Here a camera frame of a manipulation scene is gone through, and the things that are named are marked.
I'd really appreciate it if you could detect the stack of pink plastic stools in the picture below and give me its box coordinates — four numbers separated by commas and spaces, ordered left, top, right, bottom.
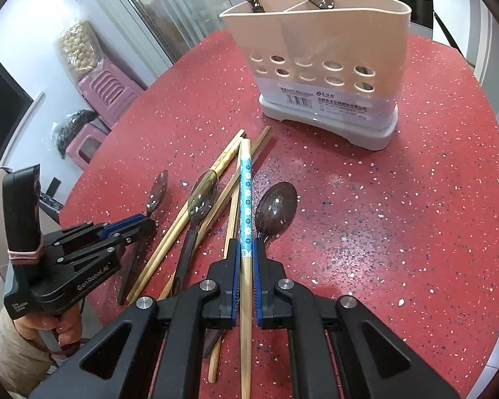
78, 60, 144, 127

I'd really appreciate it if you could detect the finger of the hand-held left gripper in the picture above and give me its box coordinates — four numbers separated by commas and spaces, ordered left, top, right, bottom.
44, 215, 157, 250
57, 234, 135, 274

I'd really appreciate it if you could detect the person's left hand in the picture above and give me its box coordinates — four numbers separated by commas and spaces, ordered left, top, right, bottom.
17, 305, 84, 356

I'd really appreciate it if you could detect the large dark translucent spoon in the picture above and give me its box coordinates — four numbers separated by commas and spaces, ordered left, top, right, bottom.
204, 182, 299, 358

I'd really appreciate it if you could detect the small dark translucent spoon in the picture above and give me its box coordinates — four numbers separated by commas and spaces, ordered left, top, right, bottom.
116, 170, 169, 306

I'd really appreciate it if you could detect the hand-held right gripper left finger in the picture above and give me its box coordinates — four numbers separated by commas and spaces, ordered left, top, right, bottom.
28, 238, 240, 399

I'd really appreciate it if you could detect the beige plastic utensil holder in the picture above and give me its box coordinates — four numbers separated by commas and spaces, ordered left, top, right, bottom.
219, 0, 412, 150

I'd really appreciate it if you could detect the dark television screen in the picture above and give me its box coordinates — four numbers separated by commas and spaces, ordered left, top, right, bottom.
0, 46, 34, 167

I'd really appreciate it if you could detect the printed wooden chopstick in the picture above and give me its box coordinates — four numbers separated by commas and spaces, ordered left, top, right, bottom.
126, 130, 247, 303

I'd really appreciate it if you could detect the blue floral chopstick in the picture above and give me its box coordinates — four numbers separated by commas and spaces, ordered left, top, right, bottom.
238, 138, 253, 399

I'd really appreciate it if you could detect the black plastic bag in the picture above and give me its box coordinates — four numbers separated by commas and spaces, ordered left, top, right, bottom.
55, 109, 95, 159

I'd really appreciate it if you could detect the glass sliding door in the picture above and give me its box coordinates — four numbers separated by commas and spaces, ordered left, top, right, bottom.
104, 0, 234, 63

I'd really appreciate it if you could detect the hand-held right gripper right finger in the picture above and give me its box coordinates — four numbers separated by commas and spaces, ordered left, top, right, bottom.
253, 238, 460, 399

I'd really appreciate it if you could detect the pink elastic hair band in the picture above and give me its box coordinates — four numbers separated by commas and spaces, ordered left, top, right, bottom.
7, 246, 45, 263

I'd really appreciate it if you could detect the person's left forearm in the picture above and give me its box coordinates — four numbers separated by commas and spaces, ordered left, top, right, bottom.
0, 310, 56, 397

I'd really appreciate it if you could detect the pink plastic stool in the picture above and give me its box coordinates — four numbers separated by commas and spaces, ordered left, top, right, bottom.
66, 127, 109, 171

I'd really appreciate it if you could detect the clear bag of nuts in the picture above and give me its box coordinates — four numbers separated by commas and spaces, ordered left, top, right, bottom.
58, 23, 98, 79

